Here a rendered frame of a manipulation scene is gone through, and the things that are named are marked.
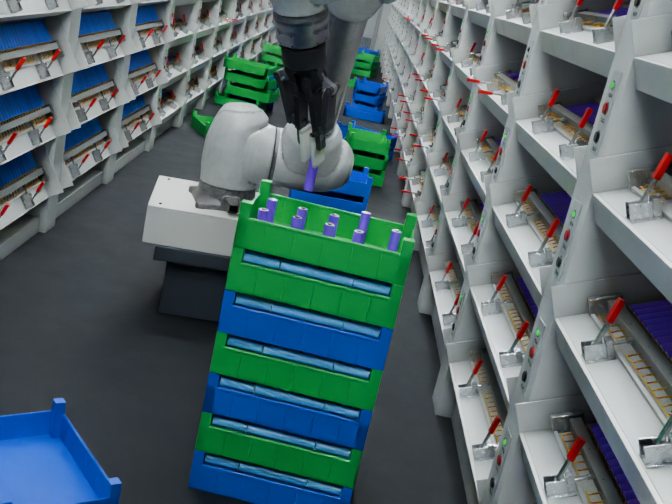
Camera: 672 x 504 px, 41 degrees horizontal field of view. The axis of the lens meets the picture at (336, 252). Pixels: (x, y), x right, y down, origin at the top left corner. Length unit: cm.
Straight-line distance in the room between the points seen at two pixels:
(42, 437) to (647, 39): 128
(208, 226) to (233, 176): 15
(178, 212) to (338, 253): 89
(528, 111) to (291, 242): 72
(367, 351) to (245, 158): 93
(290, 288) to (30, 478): 57
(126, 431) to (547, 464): 89
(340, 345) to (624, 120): 61
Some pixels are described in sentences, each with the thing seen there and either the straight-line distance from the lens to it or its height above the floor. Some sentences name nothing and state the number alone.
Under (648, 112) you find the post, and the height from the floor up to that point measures 86.
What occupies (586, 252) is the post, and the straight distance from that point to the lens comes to 137.
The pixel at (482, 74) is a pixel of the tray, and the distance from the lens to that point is 271.
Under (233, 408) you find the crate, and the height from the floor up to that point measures 18.
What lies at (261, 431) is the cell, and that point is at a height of 14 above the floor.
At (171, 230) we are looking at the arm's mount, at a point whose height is 24.
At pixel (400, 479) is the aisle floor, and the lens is 192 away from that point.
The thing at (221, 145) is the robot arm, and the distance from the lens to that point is 237.
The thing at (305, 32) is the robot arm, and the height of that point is 85.
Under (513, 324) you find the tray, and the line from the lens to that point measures 186.
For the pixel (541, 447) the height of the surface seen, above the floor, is 35.
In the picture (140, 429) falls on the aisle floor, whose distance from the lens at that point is 190.
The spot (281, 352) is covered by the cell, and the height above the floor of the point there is 31.
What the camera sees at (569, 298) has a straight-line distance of 139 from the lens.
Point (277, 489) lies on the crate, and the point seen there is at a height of 4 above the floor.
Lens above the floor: 95
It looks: 17 degrees down
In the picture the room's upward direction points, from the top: 13 degrees clockwise
